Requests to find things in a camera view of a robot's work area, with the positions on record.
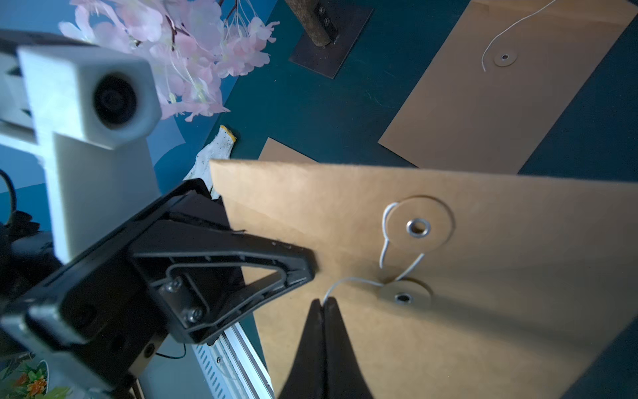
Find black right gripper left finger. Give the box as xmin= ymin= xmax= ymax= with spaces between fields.
xmin=279 ymin=299 xmax=327 ymax=399

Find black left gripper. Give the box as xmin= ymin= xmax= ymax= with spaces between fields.
xmin=1 ymin=179 xmax=317 ymax=394

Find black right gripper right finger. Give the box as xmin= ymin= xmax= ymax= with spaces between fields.
xmin=323 ymin=297 xmax=373 ymax=398

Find kraft paper file bag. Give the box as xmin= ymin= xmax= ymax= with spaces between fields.
xmin=379 ymin=1 xmax=637 ymax=174
xmin=210 ymin=161 xmax=637 ymax=398
xmin=259 ymin=137 xmax=316 ymax=164

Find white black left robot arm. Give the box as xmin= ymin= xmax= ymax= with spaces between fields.
xmin=1 ymin=179 xmax=317 ymax=398

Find white work glove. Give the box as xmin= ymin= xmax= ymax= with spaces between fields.
xmin=184 ymin=125 xmax=237 ymax=200

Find white pot orange green flowers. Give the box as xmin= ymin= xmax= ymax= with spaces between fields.
xmin=1 ymin=359 xmax=72 ymax=399

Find pink artificial blossom tree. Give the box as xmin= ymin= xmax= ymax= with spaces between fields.
xmin=58 ymin=0 xmax=277 ymax=121

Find aluminium front mounting rail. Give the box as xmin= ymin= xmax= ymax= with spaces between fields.
xmin=192 ymin=323 xmax=276 ymax=399

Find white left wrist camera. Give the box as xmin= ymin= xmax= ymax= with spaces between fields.
xmin=1 ymin=45 xmax=161 ymax=264

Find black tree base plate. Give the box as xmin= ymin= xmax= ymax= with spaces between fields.
xmin=286 ymin=0 xmax=374 ymax=79

